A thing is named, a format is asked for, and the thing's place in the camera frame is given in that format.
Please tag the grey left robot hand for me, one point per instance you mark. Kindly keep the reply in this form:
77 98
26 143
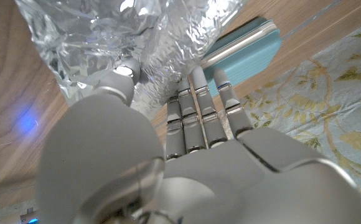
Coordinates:
199 180

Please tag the aluminum foil roll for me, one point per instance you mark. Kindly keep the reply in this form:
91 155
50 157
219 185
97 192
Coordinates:
99 34

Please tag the teal soap box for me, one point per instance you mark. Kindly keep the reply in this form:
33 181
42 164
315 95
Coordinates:
249 56

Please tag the floral printed backdrop cloth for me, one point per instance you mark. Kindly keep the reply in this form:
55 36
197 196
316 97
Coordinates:
339 102

